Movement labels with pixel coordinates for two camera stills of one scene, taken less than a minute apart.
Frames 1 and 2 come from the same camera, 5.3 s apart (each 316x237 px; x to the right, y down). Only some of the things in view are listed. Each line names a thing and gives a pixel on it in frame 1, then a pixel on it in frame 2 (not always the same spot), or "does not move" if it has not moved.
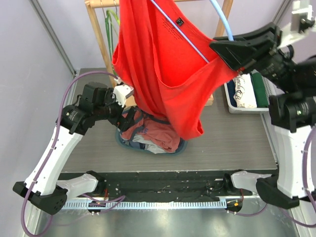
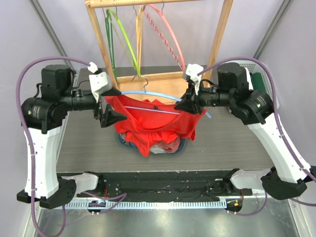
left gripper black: x=125 y=123 → x=109 y=116
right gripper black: x=264 y=53 → x=194 y=98
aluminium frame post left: x=40 y=11 does not move
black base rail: x=209 y=185 does not move
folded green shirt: x=259 y=90 does not move
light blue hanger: x=229 y=28 → x=159 y=110
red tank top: x=164 y=54 → x=150 y=123
